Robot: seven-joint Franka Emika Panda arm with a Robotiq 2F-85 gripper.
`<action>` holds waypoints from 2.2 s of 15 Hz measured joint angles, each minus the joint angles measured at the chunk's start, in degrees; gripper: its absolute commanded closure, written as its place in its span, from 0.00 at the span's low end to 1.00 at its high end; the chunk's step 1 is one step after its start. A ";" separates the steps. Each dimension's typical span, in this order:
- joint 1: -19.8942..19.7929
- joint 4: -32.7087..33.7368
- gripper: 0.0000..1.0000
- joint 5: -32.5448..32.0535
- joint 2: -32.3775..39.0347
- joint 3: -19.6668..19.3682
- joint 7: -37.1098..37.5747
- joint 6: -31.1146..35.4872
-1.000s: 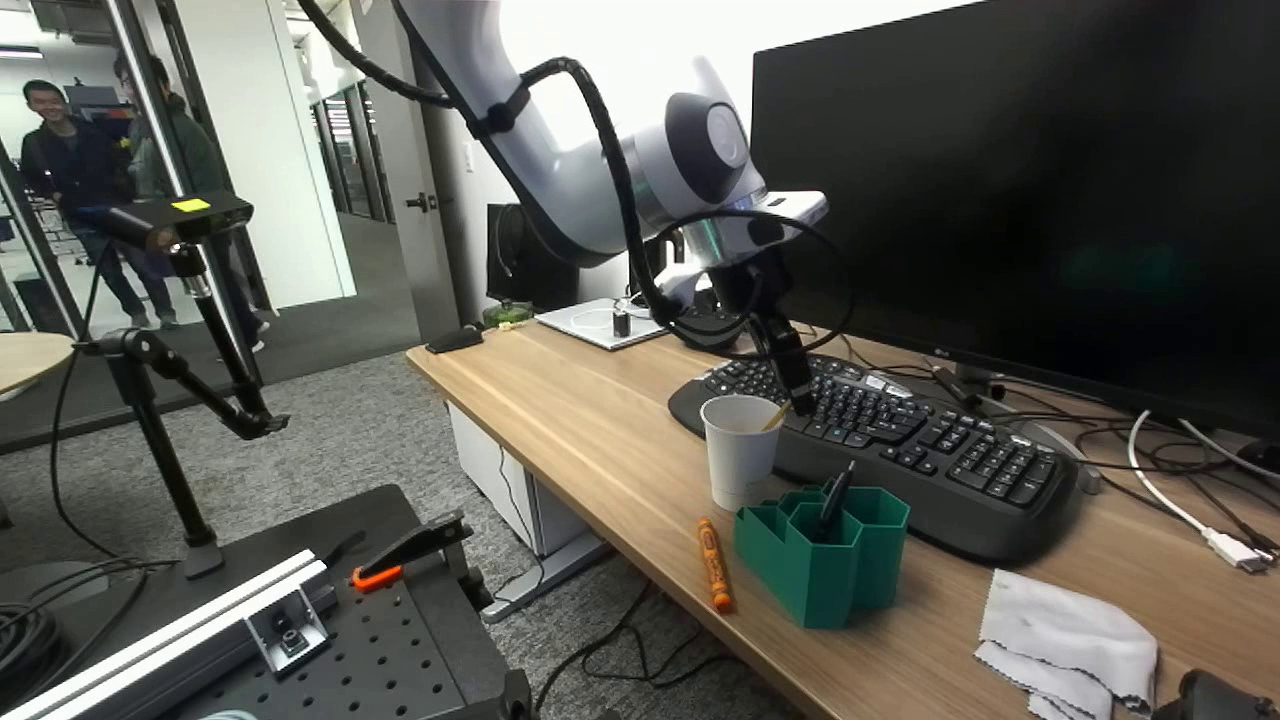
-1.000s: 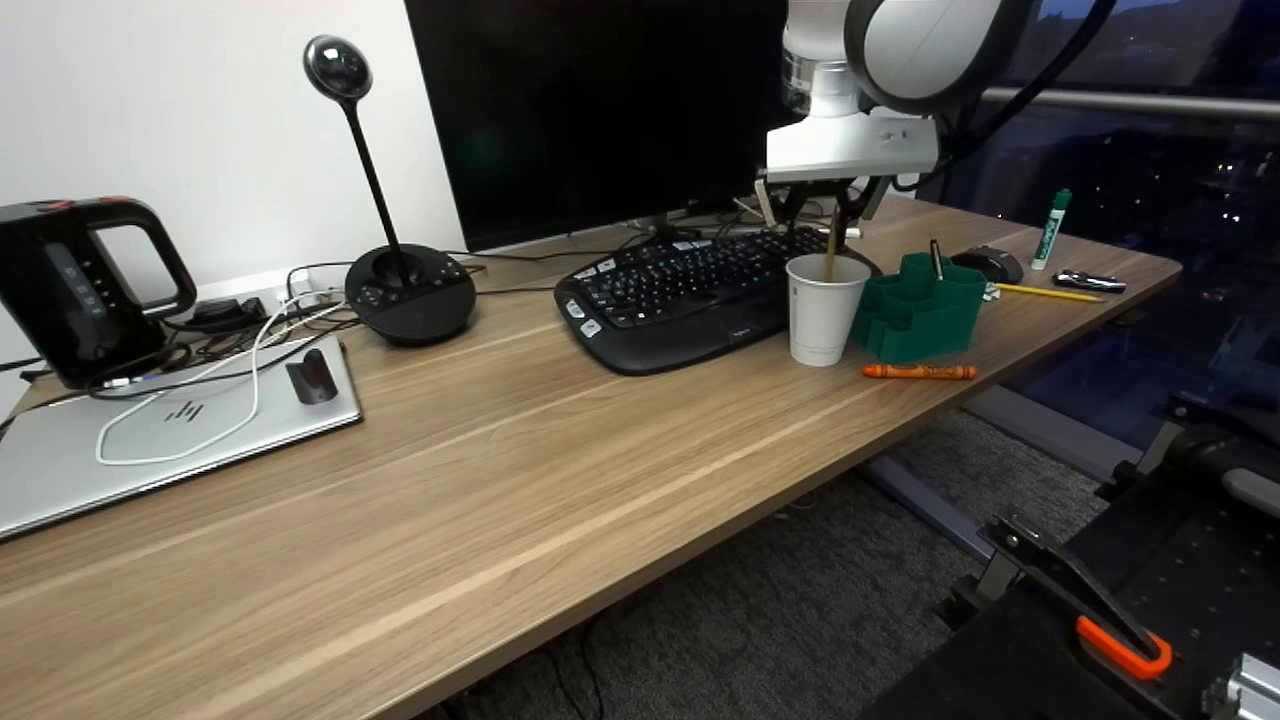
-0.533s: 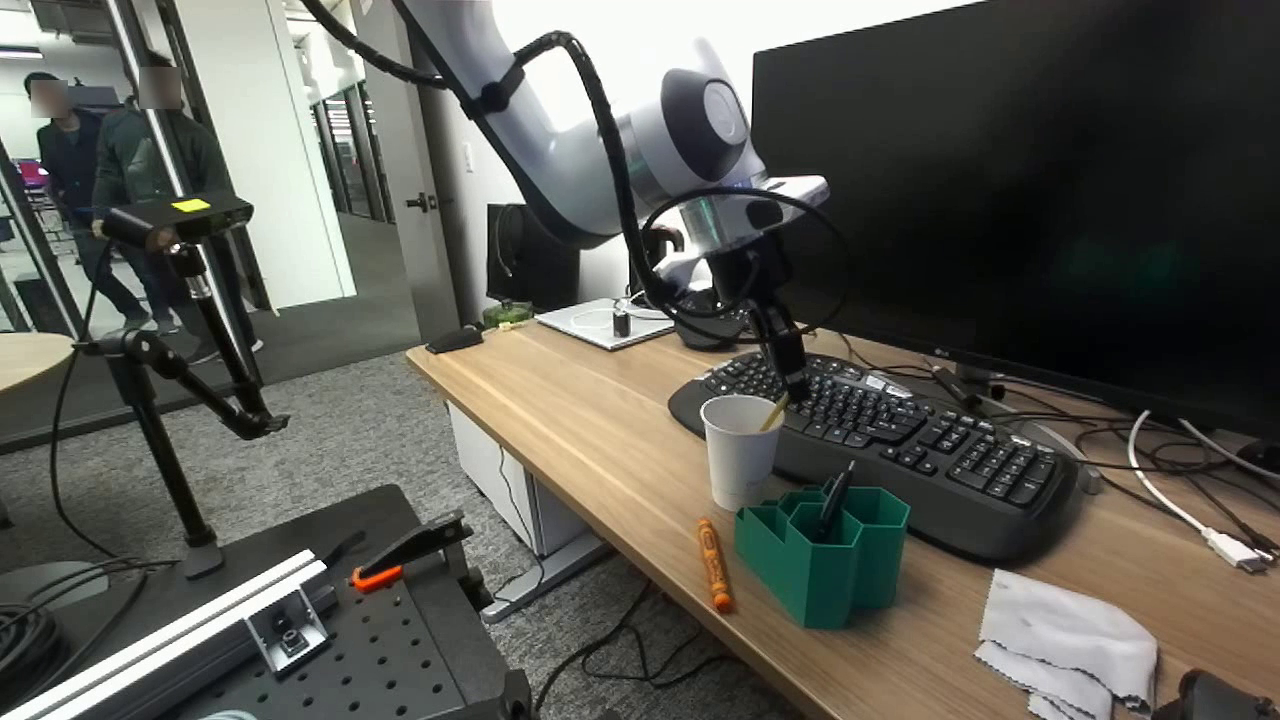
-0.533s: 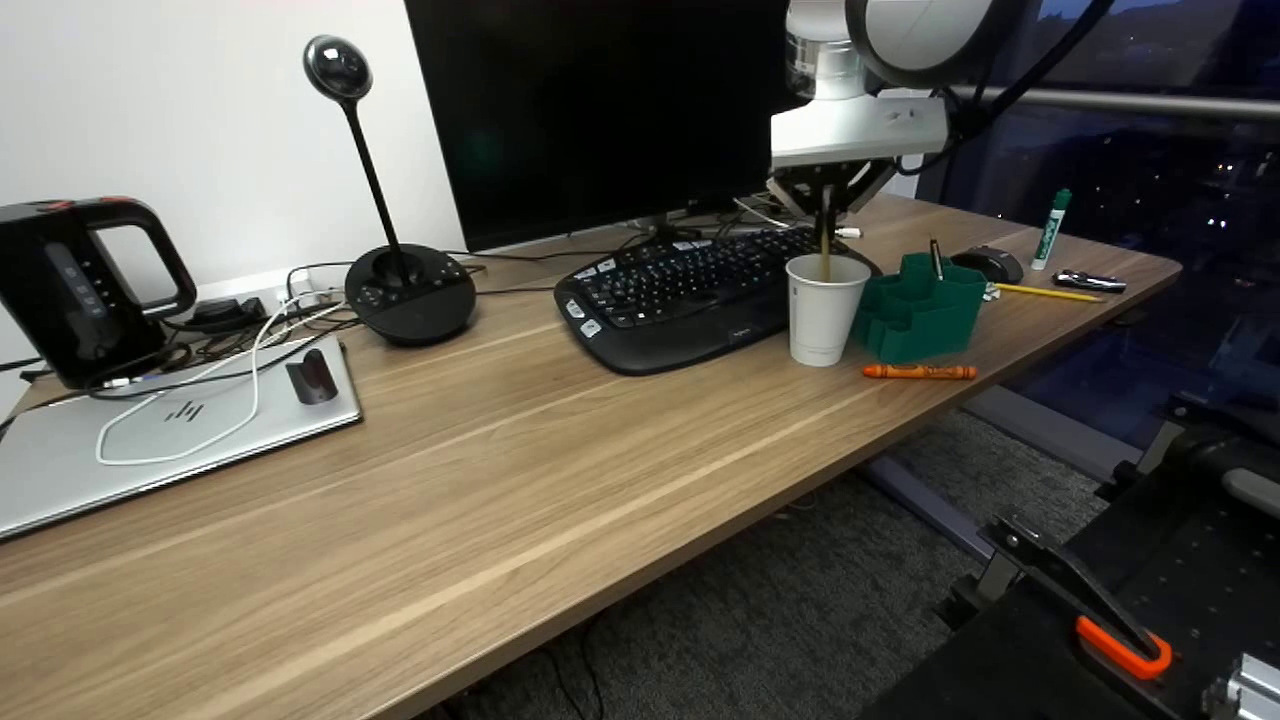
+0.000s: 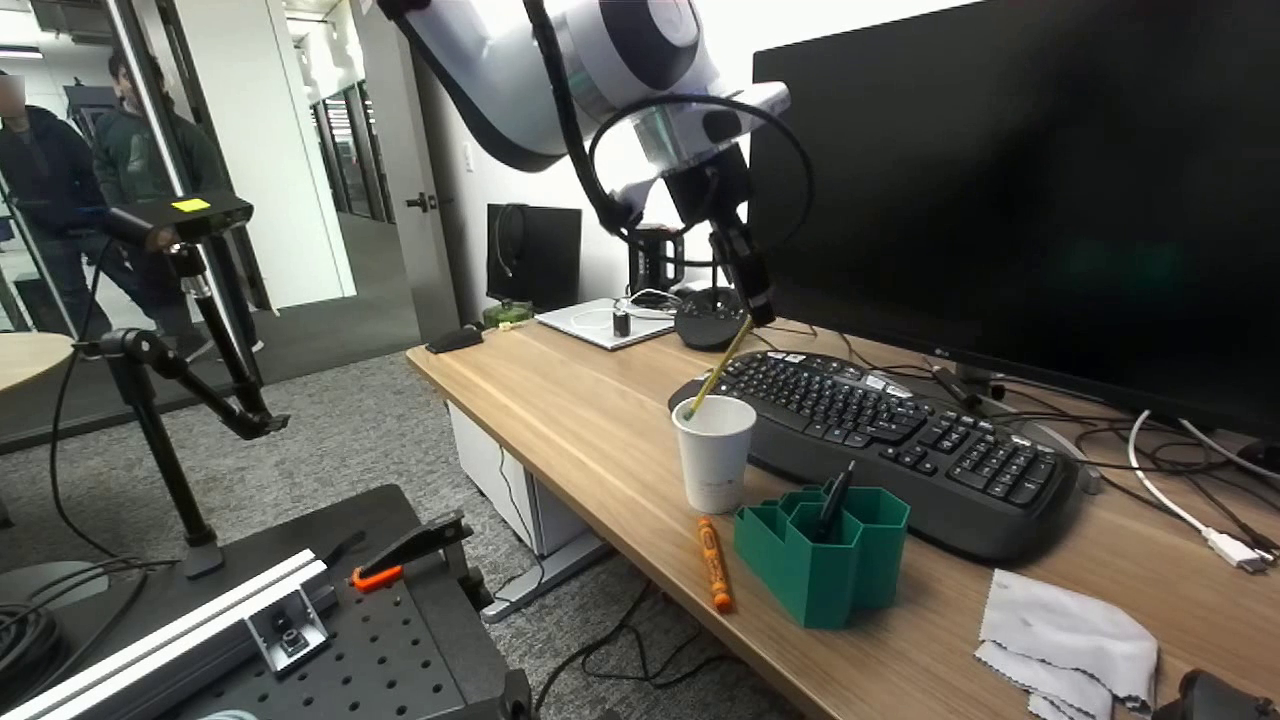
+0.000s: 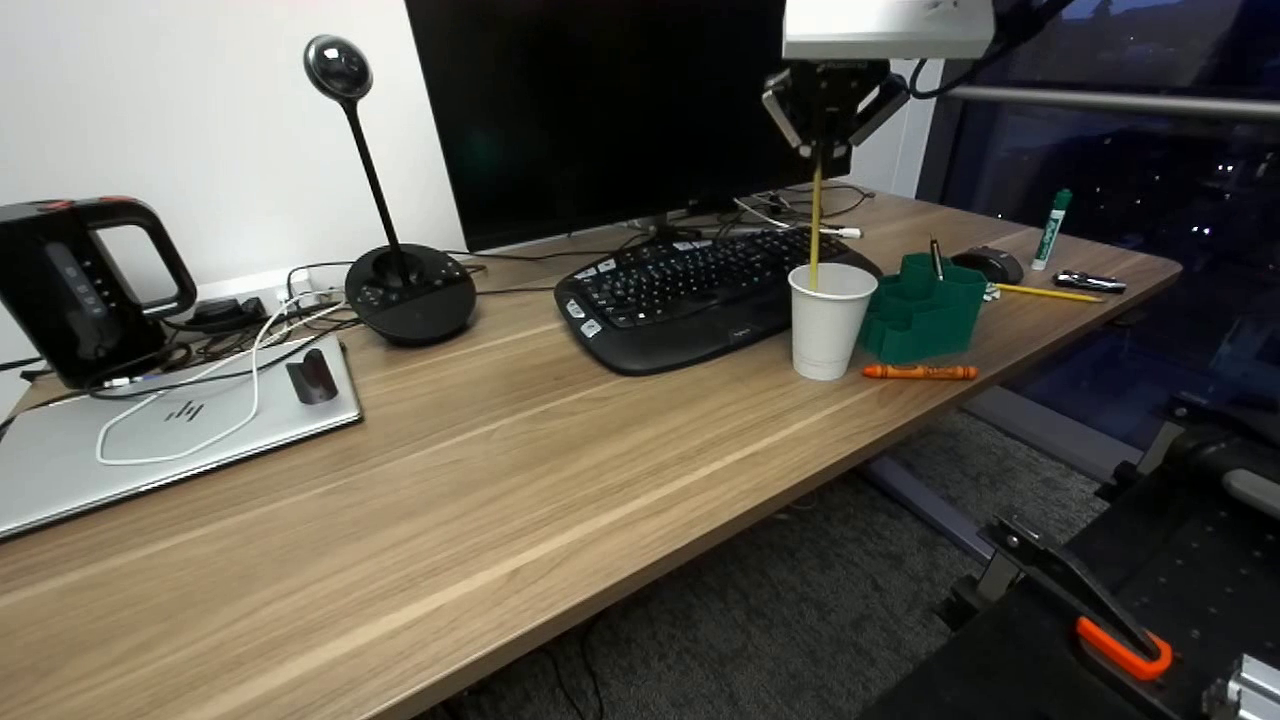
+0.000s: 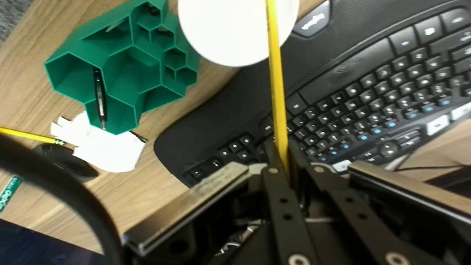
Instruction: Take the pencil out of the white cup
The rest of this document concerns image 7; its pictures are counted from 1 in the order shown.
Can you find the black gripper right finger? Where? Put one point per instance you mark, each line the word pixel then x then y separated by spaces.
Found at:
pixel 353 215

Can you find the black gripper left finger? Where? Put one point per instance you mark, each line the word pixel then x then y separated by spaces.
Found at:
pixel 287 221

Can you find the white paper cup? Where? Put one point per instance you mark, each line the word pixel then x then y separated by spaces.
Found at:
pixel 225 29

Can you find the yellow pencil with dark tip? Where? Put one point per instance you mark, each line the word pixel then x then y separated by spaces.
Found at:
pixel 29 134

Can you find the black ergonomic keyboard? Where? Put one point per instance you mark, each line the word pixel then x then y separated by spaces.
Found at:
pixel 353 73

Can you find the crumpled white paper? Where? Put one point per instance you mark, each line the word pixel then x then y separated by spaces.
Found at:
pixel 107 149

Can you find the black pen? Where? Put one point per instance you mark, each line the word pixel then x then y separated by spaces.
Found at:
pixel 99 96

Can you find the green honeycomb desk organizer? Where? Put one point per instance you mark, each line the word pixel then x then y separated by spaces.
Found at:
pixel 122 63

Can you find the green label sticker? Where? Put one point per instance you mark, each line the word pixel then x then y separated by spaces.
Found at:
pixel 9 193

